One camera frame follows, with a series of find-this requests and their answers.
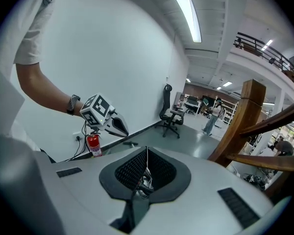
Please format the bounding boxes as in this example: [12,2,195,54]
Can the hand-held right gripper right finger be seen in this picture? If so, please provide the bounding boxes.
[137,145,276,235]

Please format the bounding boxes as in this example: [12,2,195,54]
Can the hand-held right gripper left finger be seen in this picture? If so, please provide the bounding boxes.
[50,145,148,235]

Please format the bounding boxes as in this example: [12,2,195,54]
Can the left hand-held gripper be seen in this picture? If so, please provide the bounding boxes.
[79,93,130,138]

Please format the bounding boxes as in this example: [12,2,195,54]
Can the person's left forearm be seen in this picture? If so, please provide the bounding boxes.
[15,62,85,117]

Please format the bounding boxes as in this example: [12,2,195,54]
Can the red fire extinguisher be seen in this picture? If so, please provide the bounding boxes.
[85,130,103,158]

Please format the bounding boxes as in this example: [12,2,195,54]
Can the grey wrist band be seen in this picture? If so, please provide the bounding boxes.
[66,94,81,116]

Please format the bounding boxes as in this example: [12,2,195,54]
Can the black office chair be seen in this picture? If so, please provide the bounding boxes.
[154,84,187,139]

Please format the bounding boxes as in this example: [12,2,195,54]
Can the wooden stair railing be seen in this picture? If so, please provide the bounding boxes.
[222,99,294,200]

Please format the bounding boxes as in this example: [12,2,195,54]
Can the black computer monitors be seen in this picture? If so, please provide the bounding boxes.
[185,94,203,109]

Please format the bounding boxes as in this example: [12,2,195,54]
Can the white storage shelves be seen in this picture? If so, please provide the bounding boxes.
[214,95,238,126]

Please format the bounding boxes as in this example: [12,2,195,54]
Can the person's white shirt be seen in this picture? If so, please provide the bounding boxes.
[0,0,57,66]

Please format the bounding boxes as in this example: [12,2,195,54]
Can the long ceiling light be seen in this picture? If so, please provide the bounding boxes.
[172,0,203,44]

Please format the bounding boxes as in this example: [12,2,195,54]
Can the black balcony railing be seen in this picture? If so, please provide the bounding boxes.
[234,32,294,88]

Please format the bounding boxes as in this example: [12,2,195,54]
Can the black plug cable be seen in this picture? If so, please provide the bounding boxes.
[65,135,86,162]

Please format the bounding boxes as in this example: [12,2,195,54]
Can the wooden newel post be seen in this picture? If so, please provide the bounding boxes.
[208,79,267,167]

